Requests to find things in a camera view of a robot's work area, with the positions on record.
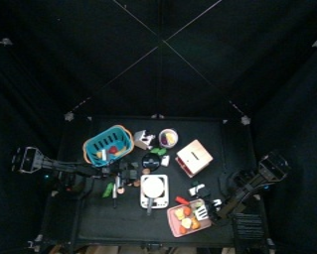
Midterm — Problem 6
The pink tray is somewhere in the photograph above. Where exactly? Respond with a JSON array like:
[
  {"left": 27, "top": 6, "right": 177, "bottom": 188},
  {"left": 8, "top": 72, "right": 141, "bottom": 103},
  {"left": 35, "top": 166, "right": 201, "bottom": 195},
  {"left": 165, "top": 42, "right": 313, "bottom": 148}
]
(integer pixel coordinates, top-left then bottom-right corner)
[{"left": 166, "top": 197, "right": 214, "bottom": 238}]

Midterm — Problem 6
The green toy pea pod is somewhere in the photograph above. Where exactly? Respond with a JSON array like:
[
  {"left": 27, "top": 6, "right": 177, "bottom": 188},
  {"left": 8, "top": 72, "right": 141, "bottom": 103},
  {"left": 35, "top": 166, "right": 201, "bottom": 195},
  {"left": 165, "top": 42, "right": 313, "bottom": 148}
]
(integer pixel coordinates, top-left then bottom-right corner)
[{"left": 101, "top": 182, "right": 115, "bottom": 199}]

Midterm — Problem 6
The toy knife dark handle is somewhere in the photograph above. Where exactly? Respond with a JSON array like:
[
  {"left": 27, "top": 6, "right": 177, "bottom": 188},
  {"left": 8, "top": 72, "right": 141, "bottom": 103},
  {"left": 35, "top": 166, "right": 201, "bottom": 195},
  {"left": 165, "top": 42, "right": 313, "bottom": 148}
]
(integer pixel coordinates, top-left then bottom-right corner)
[{"left": 111, "top": 176, "right": 122, "bottom": 209}]

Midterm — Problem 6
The black ribbed box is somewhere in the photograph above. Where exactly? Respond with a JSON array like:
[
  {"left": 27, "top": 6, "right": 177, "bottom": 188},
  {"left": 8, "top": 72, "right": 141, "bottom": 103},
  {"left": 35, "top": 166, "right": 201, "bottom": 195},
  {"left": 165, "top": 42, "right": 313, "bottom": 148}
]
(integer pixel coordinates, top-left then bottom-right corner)
[{"left": 233, "top": 212, "right": 265, "bottom": 246}]

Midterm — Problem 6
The wooden pink toy box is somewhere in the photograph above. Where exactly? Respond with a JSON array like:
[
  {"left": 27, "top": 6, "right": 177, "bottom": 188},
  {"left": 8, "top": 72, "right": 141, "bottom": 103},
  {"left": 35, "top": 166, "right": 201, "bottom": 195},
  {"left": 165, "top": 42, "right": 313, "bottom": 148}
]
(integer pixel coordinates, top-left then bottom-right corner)
[{"left": 174, "top": 139, "right": 216, "bottom": 179}]

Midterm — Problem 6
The white toy mixer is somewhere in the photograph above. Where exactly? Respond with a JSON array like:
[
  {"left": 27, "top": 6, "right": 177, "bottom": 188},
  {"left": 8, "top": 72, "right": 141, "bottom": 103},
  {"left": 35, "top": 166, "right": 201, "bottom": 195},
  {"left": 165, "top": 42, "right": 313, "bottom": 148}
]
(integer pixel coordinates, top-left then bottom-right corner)
[{"left": 133, "top": 129, "right": 157, "bottom": 151}]

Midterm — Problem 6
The pale pink bowl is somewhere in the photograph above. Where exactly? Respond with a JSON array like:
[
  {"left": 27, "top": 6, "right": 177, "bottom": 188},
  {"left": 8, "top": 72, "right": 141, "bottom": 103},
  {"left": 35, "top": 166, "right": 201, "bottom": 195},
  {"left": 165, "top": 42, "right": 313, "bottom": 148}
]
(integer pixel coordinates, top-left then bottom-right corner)
[{"left": 158, "top": 128, "right": 180, "bottom": 149}]

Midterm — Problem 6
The blue basket orange rim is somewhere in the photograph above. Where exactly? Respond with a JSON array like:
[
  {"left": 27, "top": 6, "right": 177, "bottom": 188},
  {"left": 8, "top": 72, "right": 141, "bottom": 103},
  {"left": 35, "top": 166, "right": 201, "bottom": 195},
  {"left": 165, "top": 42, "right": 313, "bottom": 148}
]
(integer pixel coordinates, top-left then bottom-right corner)
[{"left": 80, "top": 124, "right": 135, "bottom": 169}]

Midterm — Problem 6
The small black toy pan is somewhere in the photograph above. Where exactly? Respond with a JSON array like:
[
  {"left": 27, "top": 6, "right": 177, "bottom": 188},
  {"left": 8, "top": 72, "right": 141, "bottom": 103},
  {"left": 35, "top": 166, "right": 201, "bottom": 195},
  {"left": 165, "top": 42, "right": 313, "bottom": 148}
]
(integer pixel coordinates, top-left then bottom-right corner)
[{"left": 141, "top": 152, "right": 162, "bottom": 173}]

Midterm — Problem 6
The green toy vegetable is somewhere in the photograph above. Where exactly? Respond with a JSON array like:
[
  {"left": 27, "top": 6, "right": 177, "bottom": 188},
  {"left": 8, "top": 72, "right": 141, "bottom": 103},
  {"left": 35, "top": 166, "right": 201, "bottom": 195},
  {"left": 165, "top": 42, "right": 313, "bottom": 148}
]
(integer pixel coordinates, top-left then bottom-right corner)
[{"left": 149, "top": 147, "right": 169, "bottom": 157}]

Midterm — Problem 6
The grey pan with handle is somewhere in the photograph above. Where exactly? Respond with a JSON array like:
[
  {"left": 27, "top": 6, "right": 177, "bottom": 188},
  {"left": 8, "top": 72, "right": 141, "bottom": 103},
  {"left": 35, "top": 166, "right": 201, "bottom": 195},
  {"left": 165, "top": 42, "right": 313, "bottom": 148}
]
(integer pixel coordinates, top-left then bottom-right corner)
[{"left": 141, "top": 176, "right": 166, "bottom": 216}]

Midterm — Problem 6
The yellow starfruit half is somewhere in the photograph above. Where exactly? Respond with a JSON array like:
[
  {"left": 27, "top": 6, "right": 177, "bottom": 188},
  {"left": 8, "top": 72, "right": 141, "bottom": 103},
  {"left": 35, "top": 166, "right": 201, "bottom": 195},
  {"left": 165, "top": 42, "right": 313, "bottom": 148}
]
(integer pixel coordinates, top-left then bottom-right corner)
[{"left": 174, "top": 207, "right": 186, "bottom": 221}]

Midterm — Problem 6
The white black toy piece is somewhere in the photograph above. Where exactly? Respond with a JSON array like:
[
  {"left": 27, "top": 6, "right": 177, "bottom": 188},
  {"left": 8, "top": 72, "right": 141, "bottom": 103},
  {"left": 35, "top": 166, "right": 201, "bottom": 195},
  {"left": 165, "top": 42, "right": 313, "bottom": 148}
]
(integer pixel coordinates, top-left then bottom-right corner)
[{"left": 188, "top": 184, "right": 206, "bottom": 196}]

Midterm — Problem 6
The orange toy fruit slice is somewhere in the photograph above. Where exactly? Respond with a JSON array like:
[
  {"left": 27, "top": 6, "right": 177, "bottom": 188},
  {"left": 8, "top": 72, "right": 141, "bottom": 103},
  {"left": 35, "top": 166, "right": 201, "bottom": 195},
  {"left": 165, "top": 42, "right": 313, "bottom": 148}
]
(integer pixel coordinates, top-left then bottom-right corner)
[{"left": 190, "top": 216, "right": 202, "bottom": 231}]

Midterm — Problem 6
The white slotted spatula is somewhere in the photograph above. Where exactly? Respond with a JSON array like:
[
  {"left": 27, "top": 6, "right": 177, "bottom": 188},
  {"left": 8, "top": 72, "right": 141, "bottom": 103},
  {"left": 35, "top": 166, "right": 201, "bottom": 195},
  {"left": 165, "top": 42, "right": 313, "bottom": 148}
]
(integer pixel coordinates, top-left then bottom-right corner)
[{"left": 194, "top": 204, "right": 212, "bottom": 222}]

